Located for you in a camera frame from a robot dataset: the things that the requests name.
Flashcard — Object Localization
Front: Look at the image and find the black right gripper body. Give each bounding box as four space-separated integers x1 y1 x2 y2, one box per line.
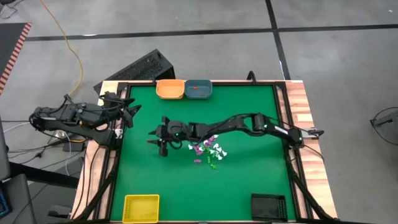
159 116 192 147

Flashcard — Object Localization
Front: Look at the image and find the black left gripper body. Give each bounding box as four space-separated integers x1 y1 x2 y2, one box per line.
102 91 129 125

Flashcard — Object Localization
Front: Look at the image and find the black perforated case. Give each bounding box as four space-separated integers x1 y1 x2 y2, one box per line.
93 49 176 95

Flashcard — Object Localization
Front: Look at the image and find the green table mat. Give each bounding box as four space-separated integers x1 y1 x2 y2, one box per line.
110 86 297 222

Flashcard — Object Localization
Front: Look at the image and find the orange plastic bin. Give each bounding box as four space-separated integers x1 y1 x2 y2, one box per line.
155 79 187 101

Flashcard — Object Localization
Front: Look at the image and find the blue plastic bin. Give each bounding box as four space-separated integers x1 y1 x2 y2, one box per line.
183 79 214 100

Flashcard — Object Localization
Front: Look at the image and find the yellow mesh basket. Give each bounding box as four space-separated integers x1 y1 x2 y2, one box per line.
122 194 160 224

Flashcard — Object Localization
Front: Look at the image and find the black floor bar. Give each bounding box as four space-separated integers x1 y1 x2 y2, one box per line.
9 161 80 190

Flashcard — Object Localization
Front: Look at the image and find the black table foot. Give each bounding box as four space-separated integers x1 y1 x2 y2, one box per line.
46 204 74 220

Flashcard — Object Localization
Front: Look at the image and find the black mesh basket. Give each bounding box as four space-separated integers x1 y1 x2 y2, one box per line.
251 193 289 222

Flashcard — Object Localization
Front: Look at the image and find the black mat orange striped edge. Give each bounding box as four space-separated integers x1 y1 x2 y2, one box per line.
0 22 33 94

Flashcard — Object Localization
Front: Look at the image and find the wooden table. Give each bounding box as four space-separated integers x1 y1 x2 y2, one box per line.
70 80 338 224

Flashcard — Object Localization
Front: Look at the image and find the yellow extension cable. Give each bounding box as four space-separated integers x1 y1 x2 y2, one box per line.
39 0 84 98

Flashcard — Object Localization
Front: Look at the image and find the black floor cable bundle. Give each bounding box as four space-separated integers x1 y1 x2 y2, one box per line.
7 136 88 166

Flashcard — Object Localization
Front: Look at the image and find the white floor cable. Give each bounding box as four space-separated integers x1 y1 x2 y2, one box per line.
1 121 32 134

